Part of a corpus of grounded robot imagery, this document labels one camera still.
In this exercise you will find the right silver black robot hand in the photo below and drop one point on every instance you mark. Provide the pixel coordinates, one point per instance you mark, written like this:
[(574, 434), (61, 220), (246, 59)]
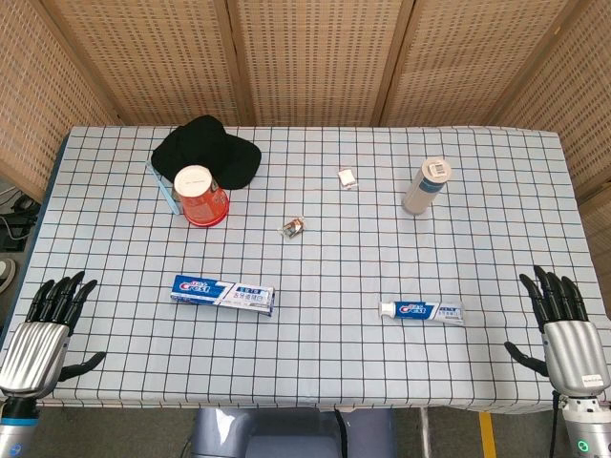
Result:
[(575, 353)]

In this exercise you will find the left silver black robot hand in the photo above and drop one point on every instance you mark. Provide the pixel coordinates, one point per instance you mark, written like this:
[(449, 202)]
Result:
[(35, 353)]

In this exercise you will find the blue white Crest toothpaste tube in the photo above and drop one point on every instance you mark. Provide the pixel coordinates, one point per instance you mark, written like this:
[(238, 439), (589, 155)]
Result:
[(422, 311)]

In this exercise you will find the blue Crest toothpaste box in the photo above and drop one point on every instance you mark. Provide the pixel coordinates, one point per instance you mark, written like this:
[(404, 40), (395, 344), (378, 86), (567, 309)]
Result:
[(222, 295)]

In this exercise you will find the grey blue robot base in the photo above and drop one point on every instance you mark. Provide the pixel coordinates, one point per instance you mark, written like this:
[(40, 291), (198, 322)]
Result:
[(286, 434)]

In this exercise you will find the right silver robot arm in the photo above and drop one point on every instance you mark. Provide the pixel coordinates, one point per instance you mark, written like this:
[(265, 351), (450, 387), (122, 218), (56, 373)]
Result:
[(584, 427)]

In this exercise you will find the light blue plastic toothbrush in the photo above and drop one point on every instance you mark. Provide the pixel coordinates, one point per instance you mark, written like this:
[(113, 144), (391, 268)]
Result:
[(164, 191)]

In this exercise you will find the grey cylindrical canister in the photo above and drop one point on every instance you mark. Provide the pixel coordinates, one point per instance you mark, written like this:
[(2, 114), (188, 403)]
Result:
[(425, 188)]

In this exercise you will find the orange red paper cup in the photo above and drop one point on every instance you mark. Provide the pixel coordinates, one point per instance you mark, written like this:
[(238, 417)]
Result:
[(200, 198)]

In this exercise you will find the white blue checked tablecloth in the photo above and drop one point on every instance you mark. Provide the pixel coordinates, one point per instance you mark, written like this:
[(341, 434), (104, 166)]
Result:
[(305, 334)]

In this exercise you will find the black baseball cap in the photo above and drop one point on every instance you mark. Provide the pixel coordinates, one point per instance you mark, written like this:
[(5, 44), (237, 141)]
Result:
[(210, 145)]

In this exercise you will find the small brown candy wrapper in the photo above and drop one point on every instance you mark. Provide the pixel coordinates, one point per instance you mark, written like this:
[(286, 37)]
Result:
[(292, 227)]

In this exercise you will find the small white packet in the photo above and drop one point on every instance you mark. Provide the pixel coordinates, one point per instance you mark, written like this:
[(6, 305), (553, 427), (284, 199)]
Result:
[(347, 178)]

